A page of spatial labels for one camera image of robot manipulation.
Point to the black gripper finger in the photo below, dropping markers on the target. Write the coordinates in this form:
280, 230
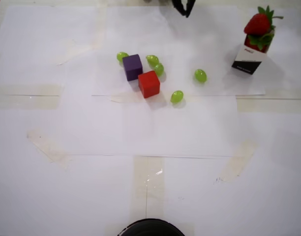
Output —
191, 6
180, 6

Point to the red plastic strawberry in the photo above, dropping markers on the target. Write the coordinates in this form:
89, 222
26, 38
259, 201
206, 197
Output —
257, 24
252, 44

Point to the white and black cardboard box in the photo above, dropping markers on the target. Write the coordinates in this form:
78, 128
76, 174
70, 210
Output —
246, 68

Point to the green plastic grape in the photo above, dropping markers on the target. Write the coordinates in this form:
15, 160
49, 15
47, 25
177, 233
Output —
120, 56
159, 69
177, 96
201, 75
152, 59

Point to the purple wooden cube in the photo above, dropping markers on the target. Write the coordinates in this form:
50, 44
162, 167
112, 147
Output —
132, 66

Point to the red wooden cube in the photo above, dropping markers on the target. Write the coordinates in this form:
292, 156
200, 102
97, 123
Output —
148, 84

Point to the beige tape strip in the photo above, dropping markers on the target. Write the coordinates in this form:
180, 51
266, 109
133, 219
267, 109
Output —
150, 177
74, 54
30, 98
239, 159
276, 103
47, 147

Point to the black round object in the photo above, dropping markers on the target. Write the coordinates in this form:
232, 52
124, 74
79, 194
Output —
150, 228

